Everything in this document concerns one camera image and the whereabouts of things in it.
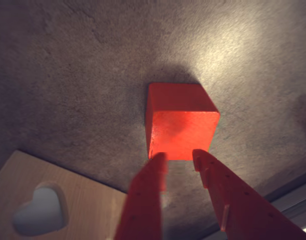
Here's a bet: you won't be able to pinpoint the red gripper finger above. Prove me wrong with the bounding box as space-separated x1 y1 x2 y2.
192 148 306 240
114 151 169 240

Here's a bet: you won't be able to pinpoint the red wooden cube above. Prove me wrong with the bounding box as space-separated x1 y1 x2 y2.
145 82 221 162

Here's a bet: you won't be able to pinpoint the wooden shape sorter box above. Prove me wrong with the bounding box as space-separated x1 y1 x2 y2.
0 149 129 240

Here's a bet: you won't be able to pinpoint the aluminium profile rail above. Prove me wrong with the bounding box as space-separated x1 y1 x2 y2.
262 169 306 240

